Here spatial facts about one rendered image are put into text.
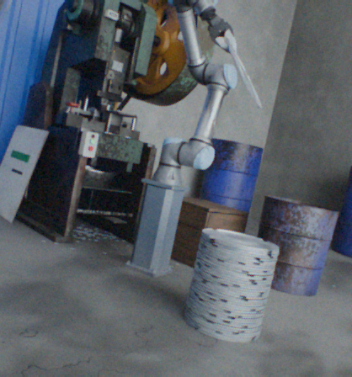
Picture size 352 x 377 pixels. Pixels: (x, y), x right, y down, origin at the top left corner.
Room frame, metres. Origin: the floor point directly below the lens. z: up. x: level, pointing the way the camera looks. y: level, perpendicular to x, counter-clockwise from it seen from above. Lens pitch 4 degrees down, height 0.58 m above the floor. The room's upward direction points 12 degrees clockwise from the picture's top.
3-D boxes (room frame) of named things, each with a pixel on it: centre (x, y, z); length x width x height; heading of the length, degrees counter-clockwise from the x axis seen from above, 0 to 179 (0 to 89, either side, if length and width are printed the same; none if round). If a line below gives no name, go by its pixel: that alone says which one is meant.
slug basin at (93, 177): (2.78, 0.56, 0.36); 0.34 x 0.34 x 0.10
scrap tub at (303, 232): (2.47, -0.72, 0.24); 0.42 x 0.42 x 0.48
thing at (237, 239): (1.61, -0.28, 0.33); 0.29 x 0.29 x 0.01
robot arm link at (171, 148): (2.18, 0.04, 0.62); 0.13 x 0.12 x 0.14; 60
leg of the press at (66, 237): (2.70, 0.85, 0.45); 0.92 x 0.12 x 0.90; 43
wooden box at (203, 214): (2.65, -0.20, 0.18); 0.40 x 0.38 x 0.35; 45
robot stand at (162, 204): (2.18, 0.05, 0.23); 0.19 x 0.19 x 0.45; 62
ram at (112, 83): (2.75, 0.53, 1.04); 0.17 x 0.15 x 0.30; 43
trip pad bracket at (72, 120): (2.40, 0.63, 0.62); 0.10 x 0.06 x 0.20; 133
